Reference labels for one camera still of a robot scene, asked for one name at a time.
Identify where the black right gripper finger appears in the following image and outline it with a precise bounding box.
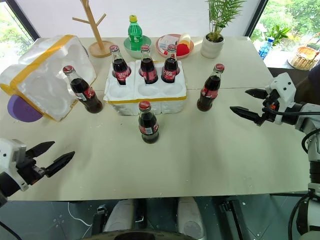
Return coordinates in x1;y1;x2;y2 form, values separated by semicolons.
244;88;269;101
229;106;266;127

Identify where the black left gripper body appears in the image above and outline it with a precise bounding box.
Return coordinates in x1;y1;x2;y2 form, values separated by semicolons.
15;149;48;186

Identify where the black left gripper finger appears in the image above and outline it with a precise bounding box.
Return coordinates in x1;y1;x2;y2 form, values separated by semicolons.
25;140;56;159
44;150;76;179

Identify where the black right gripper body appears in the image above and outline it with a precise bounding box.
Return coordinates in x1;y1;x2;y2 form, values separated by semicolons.
261;89;280;123

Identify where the glass cola bottle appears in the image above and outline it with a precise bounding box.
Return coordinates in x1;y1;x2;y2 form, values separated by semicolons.
138;100;160;145
62;65;104;115
109;44;133;86
196;63;226;112
160;44;182;84
138;44;159;85

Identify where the white foam lid yellow tape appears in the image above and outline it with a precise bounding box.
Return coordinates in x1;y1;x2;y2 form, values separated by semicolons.
0;34;98;123

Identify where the white foam bottle tray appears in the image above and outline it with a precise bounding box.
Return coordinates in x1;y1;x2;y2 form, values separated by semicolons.
102;59;189;117

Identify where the purple round bowl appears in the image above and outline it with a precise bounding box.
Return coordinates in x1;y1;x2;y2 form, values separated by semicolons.
7;94;44;124

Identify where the dark brown rounded object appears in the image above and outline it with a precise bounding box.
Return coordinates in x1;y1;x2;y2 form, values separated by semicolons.
294;65;320;106

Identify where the blue label water bottle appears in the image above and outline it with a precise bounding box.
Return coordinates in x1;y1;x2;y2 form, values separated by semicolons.
258;36;276;61

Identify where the wicker basket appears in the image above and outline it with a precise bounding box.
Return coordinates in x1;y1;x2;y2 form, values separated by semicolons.
287;31;320;71

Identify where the small green plant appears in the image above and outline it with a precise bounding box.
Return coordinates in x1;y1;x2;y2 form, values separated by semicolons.
264;23;292;47

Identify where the white ribbed plant pot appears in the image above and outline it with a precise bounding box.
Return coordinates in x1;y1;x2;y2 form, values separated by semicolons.
200;33;225;59

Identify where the green leafy plant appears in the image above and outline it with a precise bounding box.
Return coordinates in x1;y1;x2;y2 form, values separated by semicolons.
204;0;247;42

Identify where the red toy food piece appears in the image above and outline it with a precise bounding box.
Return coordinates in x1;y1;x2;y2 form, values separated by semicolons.
176;42;191;56

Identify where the yellow white toy food piece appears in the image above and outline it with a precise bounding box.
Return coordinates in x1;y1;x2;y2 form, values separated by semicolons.
178;32;192;46

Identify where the pink round plate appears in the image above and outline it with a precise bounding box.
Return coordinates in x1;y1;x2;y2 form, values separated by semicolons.
155;33;195;60

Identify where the white snack packet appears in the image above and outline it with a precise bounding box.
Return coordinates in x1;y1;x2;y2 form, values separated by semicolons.
159;34;180;51

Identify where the dark rounded robot torso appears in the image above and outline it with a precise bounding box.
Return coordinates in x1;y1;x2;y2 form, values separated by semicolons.
91;229;209;240

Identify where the wooden mug tree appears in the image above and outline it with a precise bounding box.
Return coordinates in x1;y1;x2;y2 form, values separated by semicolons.
72;0;115;59

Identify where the light green bowl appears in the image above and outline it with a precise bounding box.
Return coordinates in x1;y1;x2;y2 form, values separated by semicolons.
123;34;153;59

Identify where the green plastic soda bottle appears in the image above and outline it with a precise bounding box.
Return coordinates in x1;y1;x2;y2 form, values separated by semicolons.
127;15;144;51

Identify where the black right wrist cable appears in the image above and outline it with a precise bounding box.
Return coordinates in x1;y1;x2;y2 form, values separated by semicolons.
266;106;320;154

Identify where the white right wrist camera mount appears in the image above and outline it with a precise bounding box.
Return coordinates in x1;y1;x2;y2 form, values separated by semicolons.
264;72;298;126

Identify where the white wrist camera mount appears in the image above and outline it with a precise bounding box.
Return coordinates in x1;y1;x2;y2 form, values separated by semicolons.
0;138;29;192
264;72;298;126

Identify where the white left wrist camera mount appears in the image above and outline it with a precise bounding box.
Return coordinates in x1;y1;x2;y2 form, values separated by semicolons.
0;138;29;192

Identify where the white floor cable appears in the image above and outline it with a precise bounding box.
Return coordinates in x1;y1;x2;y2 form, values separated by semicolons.
66;201;94;229

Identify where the black table frame leg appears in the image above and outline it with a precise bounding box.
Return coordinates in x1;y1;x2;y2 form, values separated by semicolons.
92;203;109;234
219;196;252;240

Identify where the dark window frame post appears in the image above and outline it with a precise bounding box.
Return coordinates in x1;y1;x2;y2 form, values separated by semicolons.
0;0;41;40
243;0;270;37

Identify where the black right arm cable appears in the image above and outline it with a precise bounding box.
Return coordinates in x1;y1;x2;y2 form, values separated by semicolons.
287;191;315;240

